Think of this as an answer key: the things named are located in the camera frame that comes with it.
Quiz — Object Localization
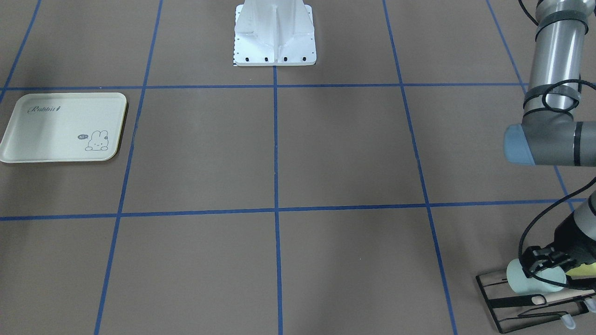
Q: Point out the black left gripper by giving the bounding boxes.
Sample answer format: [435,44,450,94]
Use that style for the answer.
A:
[520,214,596,282]

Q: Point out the pale green cup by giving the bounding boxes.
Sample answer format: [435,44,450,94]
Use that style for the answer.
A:
[506,259,568,295]

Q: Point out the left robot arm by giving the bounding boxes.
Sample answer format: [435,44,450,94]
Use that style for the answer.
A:
[504,0,595,290]

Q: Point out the yellow cup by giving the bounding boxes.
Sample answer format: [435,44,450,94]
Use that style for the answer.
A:
[566,263,596,279]

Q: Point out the cream rabbit tray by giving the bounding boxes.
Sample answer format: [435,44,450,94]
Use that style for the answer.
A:
[1,93,128,163]

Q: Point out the black wire cup rack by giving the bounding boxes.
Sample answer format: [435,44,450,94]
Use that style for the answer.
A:
[475,269,595,335]

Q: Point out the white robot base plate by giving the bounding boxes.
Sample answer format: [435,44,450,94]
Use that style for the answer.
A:
[233,0,317,67]

